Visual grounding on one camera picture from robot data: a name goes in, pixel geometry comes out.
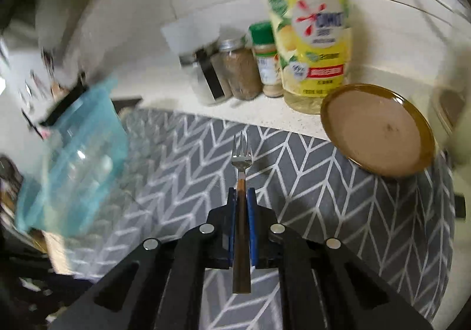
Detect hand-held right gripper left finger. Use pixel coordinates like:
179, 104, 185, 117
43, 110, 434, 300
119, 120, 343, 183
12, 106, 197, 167
48, 188, 238, 330

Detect wooden-handled metal fork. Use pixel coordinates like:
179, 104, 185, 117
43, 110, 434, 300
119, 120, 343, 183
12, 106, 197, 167
231, 131, 253, 294

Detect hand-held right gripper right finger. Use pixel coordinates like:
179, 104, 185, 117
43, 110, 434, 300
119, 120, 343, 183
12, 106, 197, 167
246, 187, 434, 330

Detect brown ceramic plate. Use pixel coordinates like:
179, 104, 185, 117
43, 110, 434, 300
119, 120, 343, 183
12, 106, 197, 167
320, 83, 437, 179

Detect white rectangular panel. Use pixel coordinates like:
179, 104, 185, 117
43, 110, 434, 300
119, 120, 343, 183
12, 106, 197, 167
160, 14, 222, 56

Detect brown spice glass jar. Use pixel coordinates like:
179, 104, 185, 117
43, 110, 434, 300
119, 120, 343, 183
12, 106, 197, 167
216, 37, 264, 101

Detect green-capped spice jar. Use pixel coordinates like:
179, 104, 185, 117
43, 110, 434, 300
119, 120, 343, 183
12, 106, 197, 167
249, 21, 285, 99

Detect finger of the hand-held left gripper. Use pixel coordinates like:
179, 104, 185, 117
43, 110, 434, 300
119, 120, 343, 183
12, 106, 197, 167
38, 73, 89, 128

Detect grey herringbone mat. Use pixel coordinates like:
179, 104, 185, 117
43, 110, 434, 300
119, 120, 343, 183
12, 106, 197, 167
46, 107, 457, 330

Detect black-labelled glass salt jar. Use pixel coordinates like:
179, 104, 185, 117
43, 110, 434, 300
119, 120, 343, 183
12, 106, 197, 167
179, 41, 233, 106

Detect blue transparent plastic container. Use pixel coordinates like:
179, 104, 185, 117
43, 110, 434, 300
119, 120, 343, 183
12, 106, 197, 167
14, 79, 130, 239

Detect yellow dish soap bottle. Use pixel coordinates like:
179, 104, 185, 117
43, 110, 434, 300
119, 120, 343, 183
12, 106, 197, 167
261, 0, 354, 116

